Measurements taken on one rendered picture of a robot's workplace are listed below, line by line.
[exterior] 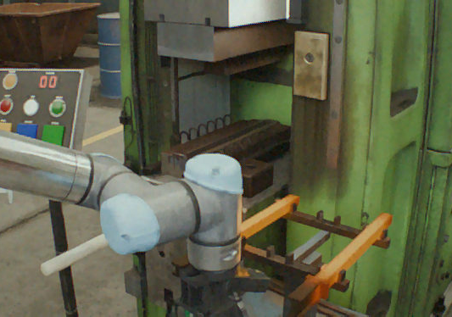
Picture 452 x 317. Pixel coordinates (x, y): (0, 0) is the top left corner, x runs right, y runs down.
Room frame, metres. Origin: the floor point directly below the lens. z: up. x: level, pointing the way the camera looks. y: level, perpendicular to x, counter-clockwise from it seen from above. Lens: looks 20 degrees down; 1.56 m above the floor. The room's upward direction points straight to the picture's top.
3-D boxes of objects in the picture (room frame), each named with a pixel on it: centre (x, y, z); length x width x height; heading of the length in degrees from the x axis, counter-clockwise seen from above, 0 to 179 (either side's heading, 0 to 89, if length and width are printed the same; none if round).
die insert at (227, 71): (1.74, -0.06, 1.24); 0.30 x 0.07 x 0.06; 143
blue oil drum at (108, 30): (6.31, 1.11, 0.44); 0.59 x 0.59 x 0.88
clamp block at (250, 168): (1.50, -0.07, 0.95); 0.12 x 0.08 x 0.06; 143
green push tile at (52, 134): (1.68, 0.54, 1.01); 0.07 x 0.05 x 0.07; 78
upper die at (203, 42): (1.72, -0.02, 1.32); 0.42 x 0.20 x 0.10; 143
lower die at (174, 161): (1.72, -0.02, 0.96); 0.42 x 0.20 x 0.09; 143
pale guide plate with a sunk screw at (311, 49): (1.47, -0.22, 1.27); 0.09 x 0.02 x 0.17; 53
